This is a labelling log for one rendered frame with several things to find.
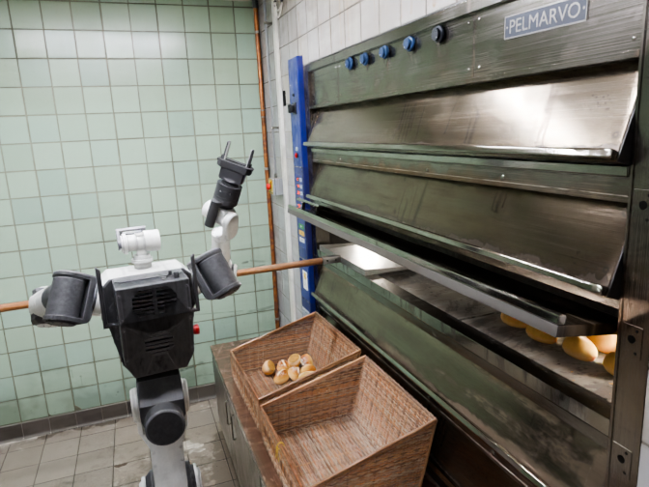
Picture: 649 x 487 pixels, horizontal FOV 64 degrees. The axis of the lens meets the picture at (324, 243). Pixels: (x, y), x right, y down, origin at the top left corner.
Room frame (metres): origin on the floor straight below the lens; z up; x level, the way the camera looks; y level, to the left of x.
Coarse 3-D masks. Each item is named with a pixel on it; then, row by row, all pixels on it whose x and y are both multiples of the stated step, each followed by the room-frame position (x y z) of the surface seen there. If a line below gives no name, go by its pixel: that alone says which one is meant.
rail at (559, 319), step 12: (288, 204) 2.59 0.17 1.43; (312, 216) 2.24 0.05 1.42; (336, 228) 1.97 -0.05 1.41; (348, 228) 1.87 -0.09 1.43; (372, 240) 1.68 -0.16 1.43; (396, 252) 1.52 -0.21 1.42; (408, 252) 1.46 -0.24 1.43; (420, 264) 1.38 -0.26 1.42; (432, 264) 1.33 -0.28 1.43; (456, 276) 1.23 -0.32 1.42; (468, 276) 1.20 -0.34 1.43; (480, 288) 1.14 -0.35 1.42; (492, 288) 1.10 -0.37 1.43; (504, 300) 1.06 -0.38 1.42; (516, 300) 1.03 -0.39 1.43; (540, 312) 0.96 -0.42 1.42; (552, 312) 0.94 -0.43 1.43; (564, 324) 0.92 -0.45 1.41
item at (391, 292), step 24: (336, 264) 2.39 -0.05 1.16; (384, 288) 1.92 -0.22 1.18; (432, 312) 1.63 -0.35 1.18; (456, 336) 1.47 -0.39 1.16; (480, 336) 1.41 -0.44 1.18; (504, 360) 1.27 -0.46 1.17; (528, 360) 1.25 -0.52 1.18; (528, 384) 1.18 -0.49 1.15; (552, 384) 1.12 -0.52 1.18; (576, 384) 1.11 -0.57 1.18; (576, 408) 1.04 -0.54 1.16; (600, 408) 1.01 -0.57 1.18
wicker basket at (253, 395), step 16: (304, 320) 2.57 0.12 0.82; (320, 320) 2.51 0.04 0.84; (272, 336) 2.50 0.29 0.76; (288, 336) 2.54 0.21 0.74; (304, 336) 2.57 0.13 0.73; (320, 336) 2.47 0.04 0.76; (336, 336) 2.31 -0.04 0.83; (240, 352) 2.44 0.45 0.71; (256, 352) 2.47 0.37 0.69; (272, 352) 2.51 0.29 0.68; (288, 352) 2.53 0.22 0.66; (304, 352) 2.57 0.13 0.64; (320, 352) 2.43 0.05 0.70; (336, 352) 2.28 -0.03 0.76; (352, 352) 2.15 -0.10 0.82; (240, 368) 2.21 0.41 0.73; (256, 368) 2.47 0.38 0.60; (320, 368) 2.03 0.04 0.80; (336, 368) 2.05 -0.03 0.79; (240, 384) 2.24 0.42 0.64; (256, 384) 2.34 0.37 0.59; (272, 384) 2.32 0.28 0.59; (288, 384) 1.98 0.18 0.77; (304, 384) 2.00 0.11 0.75; (256, 400) 1.94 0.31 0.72; (288, 400) 2.16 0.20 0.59; (256, 416) 1.97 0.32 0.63; (288, 416) 1.97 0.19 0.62
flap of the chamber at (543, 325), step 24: (336, 216) 2.38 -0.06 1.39; (360, 240) 1.76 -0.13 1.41; (384, 240) 1.80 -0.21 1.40; (408, 264) 1.45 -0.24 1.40; (456, 264) 1.45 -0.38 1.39; (456, 288) 1.22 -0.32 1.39; (504, 288) 1.19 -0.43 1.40; (528, 288) 1.21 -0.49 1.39; (504, 312) 1.05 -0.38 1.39; (528, 312) 0.99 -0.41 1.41; (576, 312) 1.02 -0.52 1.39; (600, 312) 1.04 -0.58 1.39
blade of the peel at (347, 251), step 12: (324, 252) 2.54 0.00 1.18; (336, 252) 2.53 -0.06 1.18; (348, 252) 2.52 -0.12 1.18; (360, 252) 2.50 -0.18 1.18; (372, 252) 2.49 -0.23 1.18; (348, 264) 2.27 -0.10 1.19; (360, 264) 2.28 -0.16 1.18; (372, 264) 2.27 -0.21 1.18; (384, 264) 2.26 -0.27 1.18; (396, 264) 2.25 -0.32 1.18
